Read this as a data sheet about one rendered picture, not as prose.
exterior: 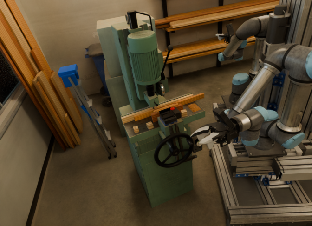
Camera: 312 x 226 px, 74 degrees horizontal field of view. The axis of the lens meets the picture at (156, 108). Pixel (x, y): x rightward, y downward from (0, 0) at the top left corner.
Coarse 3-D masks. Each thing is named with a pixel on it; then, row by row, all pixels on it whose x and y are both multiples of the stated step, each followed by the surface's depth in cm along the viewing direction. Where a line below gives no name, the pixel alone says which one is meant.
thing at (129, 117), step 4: (184, 96) 165; (188, 96) 165; (172, 100) 163; (176, 100) 162; (160, 104) 160; (164, 104) 160; (148, 108) 158; (152, 108) 157; (136, 112) 156; (140, 112) 155; (124, 116) 153; (128, 116) 153; (132, 116) 154; (124, 120) 154; (128, 120) 155
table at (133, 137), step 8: (192, 112) 155; (200, 112) 154; (144, 120) 154; (152, 120) 153; (184, 120) 152; (192, 120) 155; (128, 128) 149; (144, 128) 147; (152, 128) 145; (160, 128) 147; (184, 128) 146; (128, 136) 145; (136, 136) 142; (144, 136) 145; (160, 136) 146
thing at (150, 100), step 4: (144, 92) 155; (144, 96) 156; (148, 96) 149; (152, 96) 148; (156, 96) 148; (148, 100) 148; (152, 100) 147; (156, 100) 148; (148, 104) 152; (152, 104) 148
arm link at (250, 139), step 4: (240, 132) 99; (244, 132) 97; (248, 132) 94; (252, 132) 93; (256, 132) 93; (244, 136) 98; (248, 136) 96; (252, 136) 95; (256, 136) 95; (244, 140) 98; (248, 140) 97; (252, 140) 96; (256, 140) 97; (244, 144) 100; (248, 144) 98; (252, 144) 98
